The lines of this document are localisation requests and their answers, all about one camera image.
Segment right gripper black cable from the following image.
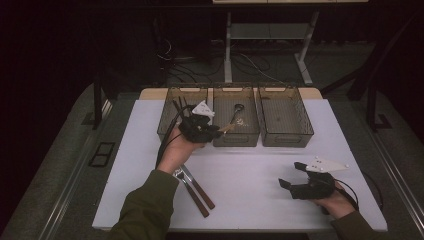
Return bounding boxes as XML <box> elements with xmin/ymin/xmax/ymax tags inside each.
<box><xmin>333</xmin><ymin>171</ymin><xmax>384</xmax><ymax>213</ymax></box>

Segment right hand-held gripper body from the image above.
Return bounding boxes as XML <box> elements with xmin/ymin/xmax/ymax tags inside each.
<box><xmin>289</xmin><ymin>156</ymin><xmax>351</xmax><ymax>201</ymax></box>

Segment person's left hand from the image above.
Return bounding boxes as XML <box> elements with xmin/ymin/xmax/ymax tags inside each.
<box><xmin>156</xmin><ymin>127</ymin><xmax>206</xmax><ymax>177</ymax></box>

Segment wooden-handled steel fork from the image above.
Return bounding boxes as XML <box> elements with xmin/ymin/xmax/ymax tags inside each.
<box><xmin>173</xmin><ymin>168</ymin><xmax>210</xmax><ymax>219</ymax></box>

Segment translucent orange baby spoon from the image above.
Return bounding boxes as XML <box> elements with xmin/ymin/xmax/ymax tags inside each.
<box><xmin>219</xmin><ymin>122</ymin><xmax>240</xmax><ymax>134</ymax></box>

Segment long steel spoon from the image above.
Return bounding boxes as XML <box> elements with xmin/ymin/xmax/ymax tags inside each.
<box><xmin>229</xmin><ymin>103</ymin><xmax>246</xmax><ymax>126</ymax></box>

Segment person's right hand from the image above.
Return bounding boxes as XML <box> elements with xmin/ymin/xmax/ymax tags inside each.
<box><xmin>309</xmin><ymin>189</ymin><xmax>357</xmax><ymax>220</ymax></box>

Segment wooden-handled steel knife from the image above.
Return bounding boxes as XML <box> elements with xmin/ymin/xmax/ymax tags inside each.
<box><xmin>181</xmin><ymin>164</ymin><xmax>216</xmax><ymax>210</ymax></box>

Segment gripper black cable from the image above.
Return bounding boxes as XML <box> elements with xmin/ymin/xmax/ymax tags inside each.
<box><xmin>154</xmin><ymin>104</ymin><xmax>198</xmax><ymax>169</ymax></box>
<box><xmin>333</xmin><ymin>171</ymin><xmax>384</xmax><ymax>213</ymax></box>

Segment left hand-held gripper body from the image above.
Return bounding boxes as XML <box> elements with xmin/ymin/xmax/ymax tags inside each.
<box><xmin>178</xmin><ymin>99</ymin><xmax>222</xmax><ymax>144</ymax></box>

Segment black metal stand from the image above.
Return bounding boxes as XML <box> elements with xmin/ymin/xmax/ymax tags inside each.
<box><xmin>365</xmin><ymin>79</ymin><xmax>394</xmax><ymax>132</ymax></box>
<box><xmin>92</xmin><ymin>74</ymin><xmax>105</xmax><ymax>131</ymax></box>

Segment smoky transparent plastic bin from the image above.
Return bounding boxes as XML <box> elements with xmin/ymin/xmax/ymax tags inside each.
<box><xmin>212</xmin><ymin>83</ymin><xmax>262</xmax><ymax>148</ymax></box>
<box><xmin>156</xmin><ymin>85</ymin><xmax>210</xmax><ymax>143</ymax></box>
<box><xmin>255</xmin><ymin>83</ymin><xmax>315</xmax><ymax>148</ymax></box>

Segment metal floor rail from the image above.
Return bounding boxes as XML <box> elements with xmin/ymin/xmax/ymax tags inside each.
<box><xmin>368</xmin><ymin>131</ymin><xmax>424</xmax><ymax>231</ymax></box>
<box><xmin>43</xmin><ymin>99</ymin><xmax>113</xmax><ymax>240</ymax></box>

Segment white standing desk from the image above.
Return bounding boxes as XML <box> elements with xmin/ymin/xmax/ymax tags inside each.
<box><xmin>212</xmin><ymin>0</ymin><xmax>369</xmax><ymax>87</ymax></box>

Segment black floor frame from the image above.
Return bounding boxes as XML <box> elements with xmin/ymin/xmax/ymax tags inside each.
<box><xmin>88</xmin><ymin>141</ymin><xmax>116</xmax><ymax>168</ymax></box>

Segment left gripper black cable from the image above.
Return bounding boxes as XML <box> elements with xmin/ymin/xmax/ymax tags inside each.
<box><xmin>154</xmin><ymin>104</ymin><xmax>198</xmax><ymax>169</ymax></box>

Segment black floor cables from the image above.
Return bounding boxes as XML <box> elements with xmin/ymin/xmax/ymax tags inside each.
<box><xmin>154</xmin><ymin>36</ymin><xmax>288</xmax><ymax>86</ymax></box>

